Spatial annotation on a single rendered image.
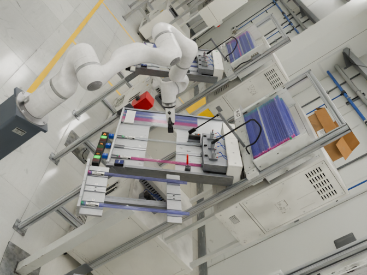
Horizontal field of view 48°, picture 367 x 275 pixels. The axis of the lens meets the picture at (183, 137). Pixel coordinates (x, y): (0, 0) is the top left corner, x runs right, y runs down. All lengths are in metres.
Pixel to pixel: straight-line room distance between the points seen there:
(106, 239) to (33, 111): 1.01
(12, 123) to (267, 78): 2.28
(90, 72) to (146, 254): 1.33
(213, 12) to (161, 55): 4.88
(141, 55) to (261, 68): 1.87
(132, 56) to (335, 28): 3.91
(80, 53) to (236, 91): 2.01
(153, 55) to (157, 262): 1.41
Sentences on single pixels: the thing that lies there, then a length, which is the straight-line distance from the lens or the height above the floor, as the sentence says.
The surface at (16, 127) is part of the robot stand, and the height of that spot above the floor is 0.62.
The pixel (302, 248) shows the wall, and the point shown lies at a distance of 3.85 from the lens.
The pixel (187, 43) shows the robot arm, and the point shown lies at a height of 1.46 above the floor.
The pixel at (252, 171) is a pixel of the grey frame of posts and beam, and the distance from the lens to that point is 2.30.
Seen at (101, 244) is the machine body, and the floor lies 0.29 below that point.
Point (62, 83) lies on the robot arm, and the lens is 1.96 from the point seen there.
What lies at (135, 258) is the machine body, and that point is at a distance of 2.78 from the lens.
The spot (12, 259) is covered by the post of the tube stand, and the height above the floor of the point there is 0.01.
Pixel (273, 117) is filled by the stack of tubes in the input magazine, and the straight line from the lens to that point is 2.53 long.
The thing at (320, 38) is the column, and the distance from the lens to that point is 5.52.
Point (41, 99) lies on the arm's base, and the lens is 2.02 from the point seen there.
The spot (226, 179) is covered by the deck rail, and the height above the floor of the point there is 1.20.
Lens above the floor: 1.84
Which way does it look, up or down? 18 degrees down
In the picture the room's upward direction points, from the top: 58 degrees clockwise
